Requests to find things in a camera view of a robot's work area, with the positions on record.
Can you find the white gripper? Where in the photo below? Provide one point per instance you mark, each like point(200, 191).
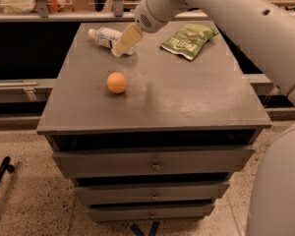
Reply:
point(149, 16)

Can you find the clear blue plastic bottle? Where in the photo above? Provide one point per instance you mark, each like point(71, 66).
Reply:
point(106, 37)

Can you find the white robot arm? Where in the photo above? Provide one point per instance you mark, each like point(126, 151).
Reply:
point(266, 34)

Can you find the orange ball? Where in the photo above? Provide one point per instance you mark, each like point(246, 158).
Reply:
point(116, 82)

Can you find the green chip bag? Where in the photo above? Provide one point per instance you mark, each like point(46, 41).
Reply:
point(189, 40)

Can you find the grey drawer cabinet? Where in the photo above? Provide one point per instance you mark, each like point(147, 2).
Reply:
point(169, 102)

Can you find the top grey drawer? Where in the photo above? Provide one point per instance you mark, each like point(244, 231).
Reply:
point(151, 161)

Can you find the grey drawer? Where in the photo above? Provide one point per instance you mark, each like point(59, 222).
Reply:
point(151, 161)
point(151, 212)
point(151, 192)

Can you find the middle grey drawer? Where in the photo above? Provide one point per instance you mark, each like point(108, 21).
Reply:
point(151, 192)

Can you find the bottom grey drawer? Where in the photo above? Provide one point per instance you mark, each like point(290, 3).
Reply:
point(151, 212)

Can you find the black pole on floor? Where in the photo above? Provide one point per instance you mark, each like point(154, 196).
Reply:
point(6, 166)

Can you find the wooden shelf with metal rail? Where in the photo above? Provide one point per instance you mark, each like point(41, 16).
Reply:
point(84, 11)

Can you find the grey low side rail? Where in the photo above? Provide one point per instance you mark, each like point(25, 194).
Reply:
point(31, 90)

